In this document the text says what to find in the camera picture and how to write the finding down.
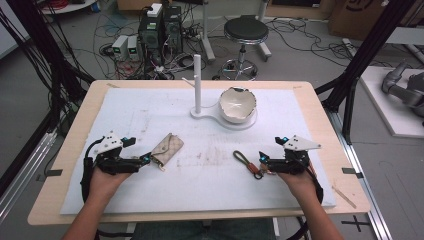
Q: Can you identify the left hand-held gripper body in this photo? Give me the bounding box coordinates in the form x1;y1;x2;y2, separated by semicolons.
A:
94;132;141;176

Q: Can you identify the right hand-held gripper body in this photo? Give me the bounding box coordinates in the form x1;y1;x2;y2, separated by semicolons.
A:
266;134;322;175

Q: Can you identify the olive strap keychain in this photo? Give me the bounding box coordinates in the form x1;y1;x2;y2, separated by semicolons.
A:
232;149;277;181

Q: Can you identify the beige key pouch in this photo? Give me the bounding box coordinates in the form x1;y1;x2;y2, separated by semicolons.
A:
149;132;185;172

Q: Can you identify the person's left hand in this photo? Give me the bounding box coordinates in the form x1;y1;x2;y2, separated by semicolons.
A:
88;166;133;202

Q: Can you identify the person's right hand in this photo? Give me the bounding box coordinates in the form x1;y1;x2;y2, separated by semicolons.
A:
276;168;321;203

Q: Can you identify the white eggshell-shaped bowl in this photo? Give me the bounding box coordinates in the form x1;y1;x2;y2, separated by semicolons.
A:
218;86;258;125

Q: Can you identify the white foam mat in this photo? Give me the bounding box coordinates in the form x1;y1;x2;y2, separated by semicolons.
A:
59;87;337;216

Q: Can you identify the thin wooden stick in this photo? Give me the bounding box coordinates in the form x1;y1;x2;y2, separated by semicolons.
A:
331;185;358;210

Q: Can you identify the white hook stand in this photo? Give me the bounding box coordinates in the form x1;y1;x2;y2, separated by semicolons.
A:
181;53;259;131

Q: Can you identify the white power supply box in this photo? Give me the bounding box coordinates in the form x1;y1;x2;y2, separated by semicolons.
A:
111;34;130;60
126;34;142;62

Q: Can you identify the white floor board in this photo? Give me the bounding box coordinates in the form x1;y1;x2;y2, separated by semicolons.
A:
359;65;424;140

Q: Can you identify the black computer tower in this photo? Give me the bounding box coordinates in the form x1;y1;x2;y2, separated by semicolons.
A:
137;3;183;67

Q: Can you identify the black round stool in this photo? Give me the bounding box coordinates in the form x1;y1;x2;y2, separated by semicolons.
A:
218;14;271;82

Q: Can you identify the white metal stand leg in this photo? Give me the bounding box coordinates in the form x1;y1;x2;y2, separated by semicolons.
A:
199;0;217;63

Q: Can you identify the brown cardboard box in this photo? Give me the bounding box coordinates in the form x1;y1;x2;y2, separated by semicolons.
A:
327;0;389;42

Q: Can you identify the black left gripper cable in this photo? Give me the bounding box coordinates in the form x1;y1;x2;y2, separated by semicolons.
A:
79;135;106;205

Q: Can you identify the aluminium rail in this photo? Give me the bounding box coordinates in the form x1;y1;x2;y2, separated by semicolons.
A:
325;108;394;240
0;128;59;223

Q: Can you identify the black metal frame post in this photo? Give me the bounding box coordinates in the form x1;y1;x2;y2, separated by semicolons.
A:
0;0;96;198
314;0;418;145

